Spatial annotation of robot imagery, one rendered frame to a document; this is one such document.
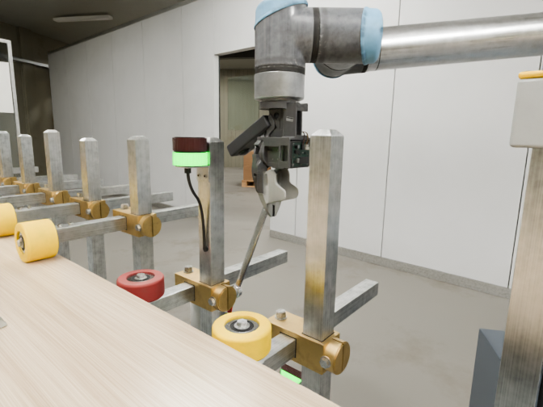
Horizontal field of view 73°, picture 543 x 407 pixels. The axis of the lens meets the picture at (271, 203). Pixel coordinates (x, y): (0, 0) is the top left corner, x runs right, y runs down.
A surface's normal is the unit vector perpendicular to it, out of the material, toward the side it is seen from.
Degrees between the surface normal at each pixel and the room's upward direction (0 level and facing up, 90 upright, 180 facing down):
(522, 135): 90
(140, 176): 90
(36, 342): 0
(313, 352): 90
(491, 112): 90
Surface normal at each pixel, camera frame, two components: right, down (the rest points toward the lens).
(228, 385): 0.02, -0.98
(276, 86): -0.12, 0.18
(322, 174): -0.64, 0.13
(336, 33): 0.01, 0.37
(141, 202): 0.76, 0.13
